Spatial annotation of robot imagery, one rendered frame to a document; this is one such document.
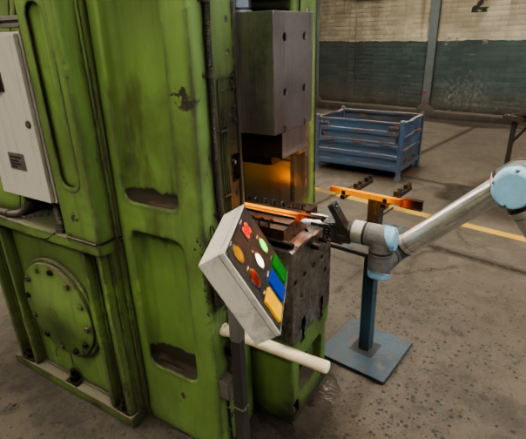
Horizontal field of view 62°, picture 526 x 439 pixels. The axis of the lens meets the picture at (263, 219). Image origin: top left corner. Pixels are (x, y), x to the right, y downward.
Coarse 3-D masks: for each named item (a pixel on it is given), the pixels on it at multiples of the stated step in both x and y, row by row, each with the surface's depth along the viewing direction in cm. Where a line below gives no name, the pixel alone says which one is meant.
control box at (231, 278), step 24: (240, 216) 132; (216, 240) 122; (240, 240) 123; (264, 240) 141; (216, 264) 111; (240, 264) 115; (264, 264) 130; (216, 288) 114; (240, 288) 113; (264, 288) 122; (240, 312) 116; (264, 312) 115; (264, 336) 118
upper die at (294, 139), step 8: (296, 128) 168; (304, 128) 173; (248, 136) 167; (256, 136) 165; (264, 136) 163; (272, 136) 161; (280, 136) 159; (288, 136) 163; (296, 136) 169; (304, 136) 174; (248, 144) 168; (256, 144) 166; (264, 144) 164; (272, 144) 163; (280, 144) 161; (288, 144) 164; (296, 144) 170; (304, 144) 176; (248, 152) 169; (256, 152) 168; (264, 152) 166; (272, 152) 164; (280, 152) 162; (288, 152) 166
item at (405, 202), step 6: (330, 186) 217; (336, 186) 217; (348, 192) 212; (354, 192) 210; (360, 192) 208; (366, 192) 207; (372, 192) 207; (366, 198) 207; (372, 198) 205; (378, 198) 203; (384, 198) 201; (390, 198) 200; (396, 198) 200; (408, 198) 196; (396, 204) 198; (402, 204) 196; (408, 204) 195; (414, 204) 194; (420, 204) 192; (414, 210) 194; (420, 210) 193
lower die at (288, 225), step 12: (264, 204) 198; (252, 216) 186; (264, 216) 185; (276, 216) 185; (288, 216) 182; (264, 228) 178; (276, 228) 176; (288, 228) 177; (300, 228) 187; (288, 240) 179
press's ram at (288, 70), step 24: (240, 24) 147; (264, 24) 142; (288, 24) 149; (312, 24) 164; (240, 48) 150; (264, 48) 145; (288, 48) 152; (312, 48) 167; (240, 72) 153; (264, 72) 148; (288, 72) 155; (312, 72) 170; (240, 96) 157; (264, 96) 152; (288, 96) 158; (312, 96) 174; (240, 120) 160; (264, 120) 155; (288, 120) 161
